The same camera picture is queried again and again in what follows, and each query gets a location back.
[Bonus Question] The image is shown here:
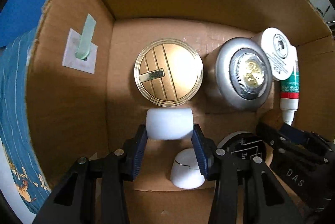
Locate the black patterned round tin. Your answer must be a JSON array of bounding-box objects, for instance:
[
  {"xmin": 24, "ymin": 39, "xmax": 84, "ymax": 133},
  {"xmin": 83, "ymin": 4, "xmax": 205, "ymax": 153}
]
[{"xmin": 217, "ymin": 131, "xmax": 267, "ymax": 173}]

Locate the white earbud case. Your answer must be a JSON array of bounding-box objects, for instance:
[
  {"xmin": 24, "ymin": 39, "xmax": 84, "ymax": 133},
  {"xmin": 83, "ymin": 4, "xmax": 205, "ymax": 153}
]
[{"xmin": 170, "ymin": 149, "xmax": 205, "ymax": 189}]

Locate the white cylinder container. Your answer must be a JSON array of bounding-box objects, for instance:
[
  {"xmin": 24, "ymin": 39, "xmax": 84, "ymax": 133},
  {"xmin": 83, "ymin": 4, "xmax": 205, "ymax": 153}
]
[{"xmin": 145, "ymin": 108, "xmax": 194, "ymax": 141}]

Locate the green white glue tube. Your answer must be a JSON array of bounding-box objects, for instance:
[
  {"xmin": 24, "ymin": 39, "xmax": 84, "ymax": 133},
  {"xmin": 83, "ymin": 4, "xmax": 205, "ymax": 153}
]
[{"xmin": 280, "ymin": 45, "xmax": 300, "ymax": 125}]

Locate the silver round tin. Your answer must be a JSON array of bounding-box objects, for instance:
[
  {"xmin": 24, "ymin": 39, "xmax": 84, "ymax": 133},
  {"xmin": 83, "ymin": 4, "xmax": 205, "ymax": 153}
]
[{"xmin": 203, "ymin": 37, "xmax": 273, "ymax": 111}]

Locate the gold round tin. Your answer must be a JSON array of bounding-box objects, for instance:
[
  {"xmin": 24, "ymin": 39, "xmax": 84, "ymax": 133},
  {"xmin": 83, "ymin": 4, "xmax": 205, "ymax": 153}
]
[{"xmin": 133, "ymin": 38, "xmax": 203, "ymax": 107}]

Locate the white cream jar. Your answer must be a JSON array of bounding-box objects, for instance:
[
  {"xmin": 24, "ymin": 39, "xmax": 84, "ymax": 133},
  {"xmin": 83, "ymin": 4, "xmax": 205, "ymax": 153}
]
[{"xmin": 251, "ymin": 27, "xmax": 295, "ymax": 81}]

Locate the open cardboard box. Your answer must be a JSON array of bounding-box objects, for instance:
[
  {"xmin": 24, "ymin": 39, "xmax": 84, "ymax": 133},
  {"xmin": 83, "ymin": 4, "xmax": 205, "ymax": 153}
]
[{"xmin": 26, "ymin": 0, "xmax": 334, "ymax": 223}]

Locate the blue striped bedsheet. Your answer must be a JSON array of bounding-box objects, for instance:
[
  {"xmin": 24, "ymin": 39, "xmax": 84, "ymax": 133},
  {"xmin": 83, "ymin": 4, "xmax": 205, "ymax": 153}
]
[{"xmin": 1, "ymin": 28, "xmax": 51, "ymax": 214}]

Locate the blue foam mat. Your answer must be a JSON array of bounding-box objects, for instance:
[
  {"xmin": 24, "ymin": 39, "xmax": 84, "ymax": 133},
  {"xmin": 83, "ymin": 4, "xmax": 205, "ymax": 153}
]
[{"xmin": 1, "ymin": 0, "xmax": 46, "ymax": 47}]

